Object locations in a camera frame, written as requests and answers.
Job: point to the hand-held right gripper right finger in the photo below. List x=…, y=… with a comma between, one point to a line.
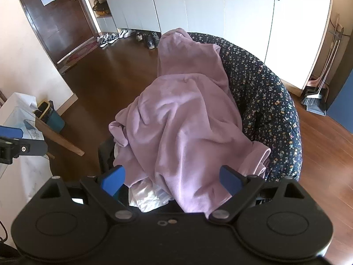
x=230, y=180

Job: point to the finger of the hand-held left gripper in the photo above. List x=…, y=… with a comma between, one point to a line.
x=30, y=148
x=11, y=132

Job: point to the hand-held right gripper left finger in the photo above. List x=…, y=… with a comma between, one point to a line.
x=113, y=180

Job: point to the purple long-sleeved shirt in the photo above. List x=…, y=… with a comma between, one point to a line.
x=179, y=116

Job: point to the teal trash bin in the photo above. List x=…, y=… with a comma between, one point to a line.
x=56, y=121

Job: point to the white cloth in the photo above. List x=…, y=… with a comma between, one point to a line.
x=149, y=196

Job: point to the floral fabric laundry basket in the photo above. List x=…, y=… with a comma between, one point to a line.
x=264, y=96

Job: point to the red patterned doormat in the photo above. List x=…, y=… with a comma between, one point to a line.
x=80, y=53

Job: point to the grey dustpan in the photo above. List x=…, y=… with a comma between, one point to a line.
x=317, y=108

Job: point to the brown wooden door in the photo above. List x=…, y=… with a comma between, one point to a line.
x=55, y=24

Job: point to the grey broom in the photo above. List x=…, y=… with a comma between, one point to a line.
x=313, y=97

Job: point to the white grey sneaker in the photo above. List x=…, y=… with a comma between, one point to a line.
x=102, y=42
x=113, y=37

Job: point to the black sneaker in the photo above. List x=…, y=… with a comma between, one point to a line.
x=153, y=35
x=151, y=44

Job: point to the brown shoe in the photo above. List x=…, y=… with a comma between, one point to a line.
x=139, y=36

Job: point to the white shoe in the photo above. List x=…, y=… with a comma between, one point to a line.
x=125, y=33

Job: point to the dark bag with yellow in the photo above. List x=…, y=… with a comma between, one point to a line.
x=100, y=8

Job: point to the white cabinet wall with stickers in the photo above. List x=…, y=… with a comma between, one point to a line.
x=242, y=19

